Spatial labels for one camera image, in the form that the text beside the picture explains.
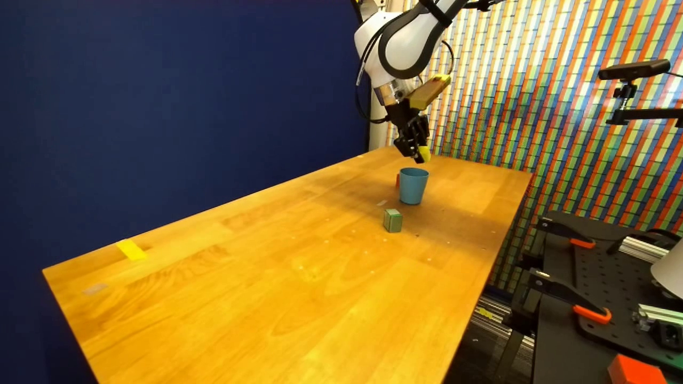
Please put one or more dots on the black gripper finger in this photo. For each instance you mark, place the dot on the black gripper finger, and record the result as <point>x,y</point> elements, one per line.
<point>423,141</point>
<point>405,151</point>

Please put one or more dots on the blue fabric backdrop screen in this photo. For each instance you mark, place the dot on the blue fabric backdrop screen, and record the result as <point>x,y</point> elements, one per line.
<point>117,117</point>

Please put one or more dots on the colourful patterned panel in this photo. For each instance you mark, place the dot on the colourful patterned panel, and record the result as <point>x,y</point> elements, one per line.
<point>525,94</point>

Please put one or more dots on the light blue plastic cup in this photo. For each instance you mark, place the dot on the light blue plastic cup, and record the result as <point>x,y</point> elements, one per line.
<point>411,185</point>

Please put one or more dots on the orange handled clamp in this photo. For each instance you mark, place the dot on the orange handled clamp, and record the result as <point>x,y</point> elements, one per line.
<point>573,235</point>
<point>581,306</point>

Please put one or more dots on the yellow tape strip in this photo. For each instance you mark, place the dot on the yellow tape strip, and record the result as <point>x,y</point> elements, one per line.
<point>130,251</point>

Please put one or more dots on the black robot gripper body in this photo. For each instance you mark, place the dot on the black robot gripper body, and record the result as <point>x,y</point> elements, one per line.
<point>409,125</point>

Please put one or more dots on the red box on table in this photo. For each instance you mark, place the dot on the red box on table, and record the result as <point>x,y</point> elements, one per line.
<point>625,370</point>

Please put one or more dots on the green wooden block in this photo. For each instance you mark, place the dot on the green wooden block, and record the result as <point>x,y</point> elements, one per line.
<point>392,220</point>

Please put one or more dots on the yellow wooden block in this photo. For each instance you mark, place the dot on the yellow wooden block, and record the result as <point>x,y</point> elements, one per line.
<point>425,153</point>

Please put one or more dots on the black perforated side table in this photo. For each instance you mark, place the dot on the black perforated side table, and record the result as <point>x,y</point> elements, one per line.
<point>570,351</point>

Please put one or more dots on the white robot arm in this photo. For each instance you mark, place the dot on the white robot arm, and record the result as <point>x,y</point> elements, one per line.
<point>392,51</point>

